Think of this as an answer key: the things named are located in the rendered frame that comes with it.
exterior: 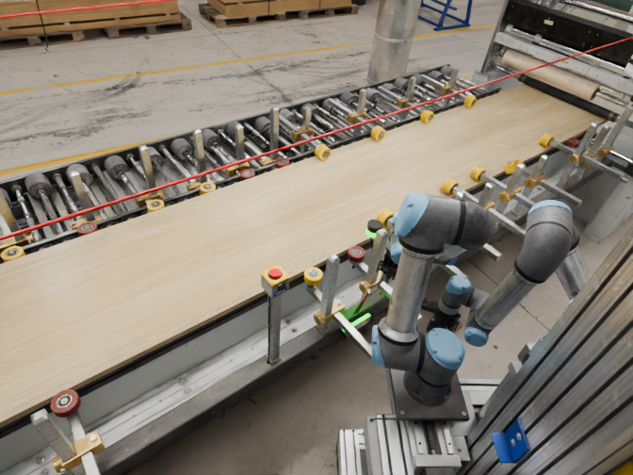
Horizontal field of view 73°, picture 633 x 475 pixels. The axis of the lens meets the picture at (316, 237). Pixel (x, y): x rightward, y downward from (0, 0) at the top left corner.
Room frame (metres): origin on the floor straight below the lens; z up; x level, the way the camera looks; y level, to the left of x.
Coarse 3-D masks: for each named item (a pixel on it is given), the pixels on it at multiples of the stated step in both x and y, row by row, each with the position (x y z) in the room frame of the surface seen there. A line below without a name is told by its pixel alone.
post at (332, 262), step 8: (336, 256) 1.12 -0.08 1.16; (328, 264) 1.11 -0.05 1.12; (336, 264) 1.11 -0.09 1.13; (328, 272) 1.11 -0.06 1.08; (336, 272) 1.11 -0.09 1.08; (328, 280) 1.10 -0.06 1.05; (336, 280) 1.12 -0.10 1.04; (328, 288) 1.10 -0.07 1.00; (328, 296) 1.09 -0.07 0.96; (328, 304) 1.10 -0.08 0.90; (328, 312) 1.10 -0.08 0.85; (320, 328) 1.10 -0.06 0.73
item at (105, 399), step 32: (480, 192) 2.17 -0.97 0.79; (320, 288) 1.36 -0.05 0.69; (224, 320) 1.03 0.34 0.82; (256, 320) 1.12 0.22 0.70; (160, 352) 0.85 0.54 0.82; (192, 352) 0.92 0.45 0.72; (96, 384) 0.70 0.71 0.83; (128, 384) 0.76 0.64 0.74; (160, 384) 0.82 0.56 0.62; (96, 416) 0.66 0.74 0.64; (0, 448) 0.49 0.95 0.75; (32, 448) 0.53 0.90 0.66
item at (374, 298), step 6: (372, 294) 1.27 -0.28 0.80; (378, 294) 1.30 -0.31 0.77; (366, 300) 1.25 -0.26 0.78; (372, 300) 1.28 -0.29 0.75; (378, 300) 1.30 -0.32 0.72; (354, 306) 1.20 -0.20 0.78; (366, 306) 1.26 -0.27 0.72; (348, 312) 1.18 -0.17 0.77; (360, 312) 1.23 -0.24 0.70; (348, 318) 1.18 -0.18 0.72
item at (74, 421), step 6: (78, 414) 0.58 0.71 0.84; (72, 420) 0.56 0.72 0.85; (78, 420) 0.56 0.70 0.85; (72, 426) 0.54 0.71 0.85; (78, 426) 0.54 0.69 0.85; (78, 432) 0.53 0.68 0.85; (84, 432) 0.53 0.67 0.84; (78, 438) 0.51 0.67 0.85; (84, 456) 0.46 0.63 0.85; (90, 456) 0.46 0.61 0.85; (84, 462) 0.44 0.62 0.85; (90, 462) 0.44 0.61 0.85; (90, 468) 0.43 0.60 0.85; (96, 468) 0.43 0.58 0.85; (90, 474) 0.41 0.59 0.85; (96, 474) 0.41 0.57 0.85
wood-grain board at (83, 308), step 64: (448, 128) 2.73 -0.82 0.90; (512, 128) 2.83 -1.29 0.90; (576, 128) 2.94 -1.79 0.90; (256, 192) 1.79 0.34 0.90; (320, 192) 1.85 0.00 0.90; (384, 192) 1.91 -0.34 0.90; (64, 256) 1.20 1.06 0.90; (128, 256) 1.24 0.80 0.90; (192, 256) 1.28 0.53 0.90; (256, 256) 1.32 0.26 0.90; (320, 256) 1.37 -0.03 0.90; (0, 320) 0.86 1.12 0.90; (64, 320) 0.89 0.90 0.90; (128, 320) 0.92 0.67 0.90; (192, 320) 0.95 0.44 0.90; (0, 384) 0.63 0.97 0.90; (64, 384) 0.65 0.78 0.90
